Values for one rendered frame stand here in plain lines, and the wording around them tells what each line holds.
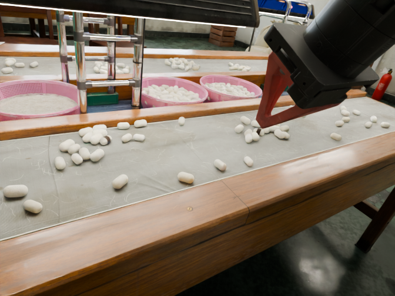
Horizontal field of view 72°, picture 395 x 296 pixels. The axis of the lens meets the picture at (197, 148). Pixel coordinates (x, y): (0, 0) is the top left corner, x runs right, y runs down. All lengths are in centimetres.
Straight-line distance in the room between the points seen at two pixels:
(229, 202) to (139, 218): 17
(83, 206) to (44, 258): 13
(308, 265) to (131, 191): 119
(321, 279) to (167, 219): 119
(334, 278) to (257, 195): 109
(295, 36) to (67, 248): 39
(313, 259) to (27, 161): 138
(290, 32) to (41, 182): 51
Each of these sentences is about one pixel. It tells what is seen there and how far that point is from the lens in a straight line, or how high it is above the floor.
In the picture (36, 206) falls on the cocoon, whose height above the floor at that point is 76.
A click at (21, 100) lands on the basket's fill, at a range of 97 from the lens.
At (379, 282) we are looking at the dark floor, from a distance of 176.
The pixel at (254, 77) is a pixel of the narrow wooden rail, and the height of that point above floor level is 75.
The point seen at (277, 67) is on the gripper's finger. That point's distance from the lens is 26.
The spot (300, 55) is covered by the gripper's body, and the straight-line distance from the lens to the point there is 22.
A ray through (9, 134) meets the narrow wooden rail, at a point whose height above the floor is 75.
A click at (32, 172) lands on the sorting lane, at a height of 74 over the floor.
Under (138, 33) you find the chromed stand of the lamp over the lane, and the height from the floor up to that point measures 98.
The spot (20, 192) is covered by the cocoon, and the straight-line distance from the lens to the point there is 57.
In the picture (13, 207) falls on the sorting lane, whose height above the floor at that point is 74.
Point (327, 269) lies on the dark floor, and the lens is 164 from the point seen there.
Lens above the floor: 111
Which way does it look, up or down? 31 degrees down
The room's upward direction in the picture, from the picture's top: 11 degrees clockwise
